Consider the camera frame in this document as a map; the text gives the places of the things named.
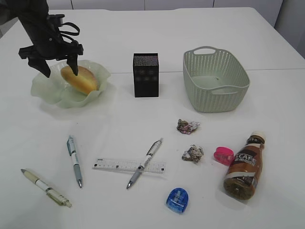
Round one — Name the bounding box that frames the pale green wavy plate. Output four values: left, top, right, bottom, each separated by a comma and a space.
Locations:
30, 60, 111, 108

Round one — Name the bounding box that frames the cream white pen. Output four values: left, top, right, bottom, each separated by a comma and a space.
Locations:
21, 169, 72, 208

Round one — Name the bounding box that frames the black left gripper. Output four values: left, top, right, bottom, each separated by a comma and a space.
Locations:
19, 14, 83, 78

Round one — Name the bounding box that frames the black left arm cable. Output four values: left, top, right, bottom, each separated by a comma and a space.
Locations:
58, 22, 81, 42

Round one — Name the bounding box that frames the pink pencil sharpener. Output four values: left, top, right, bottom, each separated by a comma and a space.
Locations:
213, 146, 234, 166

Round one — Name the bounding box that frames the light green woven basket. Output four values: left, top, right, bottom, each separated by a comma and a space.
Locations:
183, 46, 250, 113

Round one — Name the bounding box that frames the blue pencil sharpener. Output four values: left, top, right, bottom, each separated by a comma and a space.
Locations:
166, 187, 189, 214

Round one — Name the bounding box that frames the black pen holder box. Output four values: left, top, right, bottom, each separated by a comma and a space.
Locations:
133, 53, 159, 97

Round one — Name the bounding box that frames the clear plastic ruler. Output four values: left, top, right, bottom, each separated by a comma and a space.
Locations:
92, 158, 166, 174

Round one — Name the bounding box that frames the brown coffee bottle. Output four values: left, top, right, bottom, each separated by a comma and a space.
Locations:
223, 131, 266, 200

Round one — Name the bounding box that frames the paper ball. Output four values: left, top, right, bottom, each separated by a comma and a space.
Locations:
182, 145, 204, 164
176, 119, 201, 135

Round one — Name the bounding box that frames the blue grey pen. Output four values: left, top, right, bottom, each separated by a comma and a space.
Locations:
67, 135, 83, 188

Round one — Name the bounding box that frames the bread roll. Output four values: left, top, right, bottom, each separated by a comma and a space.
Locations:
61, 66, 99, 94

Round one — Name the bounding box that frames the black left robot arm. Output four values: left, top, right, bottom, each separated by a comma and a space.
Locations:
0, 0, 83, 78

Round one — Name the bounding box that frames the grey pen on ruler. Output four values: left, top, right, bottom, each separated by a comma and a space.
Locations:
126, 138, 163, 189

